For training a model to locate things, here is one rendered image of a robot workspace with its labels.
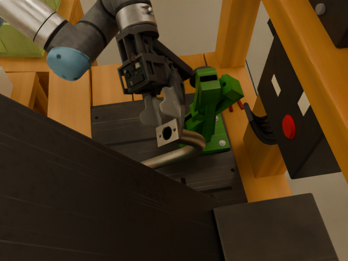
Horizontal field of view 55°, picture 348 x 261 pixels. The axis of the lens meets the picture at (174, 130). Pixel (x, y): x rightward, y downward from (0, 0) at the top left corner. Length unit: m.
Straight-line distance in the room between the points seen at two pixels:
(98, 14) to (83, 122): 0.45
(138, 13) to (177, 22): 2.12
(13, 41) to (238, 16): 0.86
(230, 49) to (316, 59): 0.82
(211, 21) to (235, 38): 1.65
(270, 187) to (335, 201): 1.11
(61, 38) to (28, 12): 0.07
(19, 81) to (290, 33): 1.09
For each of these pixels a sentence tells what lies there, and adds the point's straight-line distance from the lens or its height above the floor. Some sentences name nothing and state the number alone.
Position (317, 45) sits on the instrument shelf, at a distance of 0.40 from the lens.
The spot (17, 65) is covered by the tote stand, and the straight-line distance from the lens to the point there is 1.51.
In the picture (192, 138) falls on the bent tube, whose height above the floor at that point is 1.23.
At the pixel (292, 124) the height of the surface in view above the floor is 1.42.
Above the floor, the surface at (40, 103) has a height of 0.75.
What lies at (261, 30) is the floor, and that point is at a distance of 2.79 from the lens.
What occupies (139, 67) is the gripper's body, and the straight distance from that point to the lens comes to 0.61.
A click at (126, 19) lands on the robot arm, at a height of 1.37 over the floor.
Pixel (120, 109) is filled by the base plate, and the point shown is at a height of 0.90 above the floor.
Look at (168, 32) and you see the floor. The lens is 2.69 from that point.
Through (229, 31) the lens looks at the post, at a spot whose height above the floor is 1.05.
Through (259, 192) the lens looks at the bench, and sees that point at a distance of 1.02.
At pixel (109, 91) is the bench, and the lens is 1.19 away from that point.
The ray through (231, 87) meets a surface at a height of 1.15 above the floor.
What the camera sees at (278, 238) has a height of 1.24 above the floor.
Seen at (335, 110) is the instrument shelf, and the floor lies 1.54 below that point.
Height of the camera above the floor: 1.80
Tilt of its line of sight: 58 degrees down
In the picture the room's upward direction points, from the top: straight up
